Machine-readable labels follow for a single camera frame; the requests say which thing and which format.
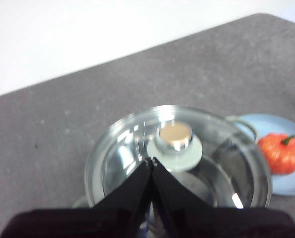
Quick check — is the glass lid with green knob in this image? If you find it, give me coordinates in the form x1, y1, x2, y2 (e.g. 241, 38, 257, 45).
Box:
84, 105, 273, 238

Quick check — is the orange pumpkin with green stem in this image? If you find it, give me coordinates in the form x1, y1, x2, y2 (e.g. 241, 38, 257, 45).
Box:
257, 133, 295, 175

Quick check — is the pale green electric steamer pot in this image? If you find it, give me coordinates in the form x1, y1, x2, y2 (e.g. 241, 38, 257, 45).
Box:
71, 115, 273, 238

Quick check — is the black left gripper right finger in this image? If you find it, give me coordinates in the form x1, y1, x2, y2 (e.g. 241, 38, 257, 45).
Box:
151, 156, 295, 238

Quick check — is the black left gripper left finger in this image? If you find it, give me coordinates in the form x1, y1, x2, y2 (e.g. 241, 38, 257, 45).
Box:
0, 156, 153, 238

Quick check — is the blue round plate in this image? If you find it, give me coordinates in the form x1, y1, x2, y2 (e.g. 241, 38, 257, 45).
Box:
236, 113, 295, 197

